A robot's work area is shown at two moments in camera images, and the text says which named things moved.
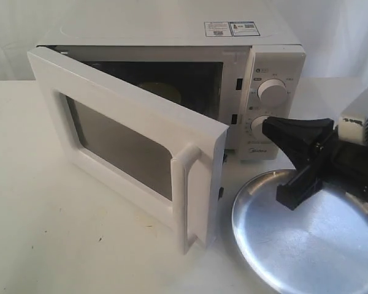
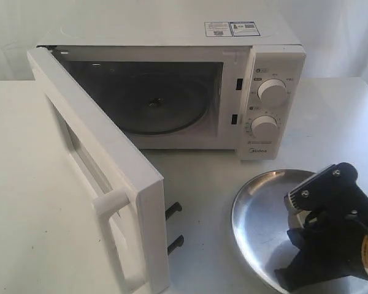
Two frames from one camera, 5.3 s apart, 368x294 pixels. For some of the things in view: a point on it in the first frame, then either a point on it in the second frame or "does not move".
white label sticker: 218,29 does not move
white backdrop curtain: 341,37 does not move
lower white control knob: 256,126 does not move
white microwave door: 164,158 → 129,195
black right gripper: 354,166 → 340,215
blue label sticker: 244,29 does not move
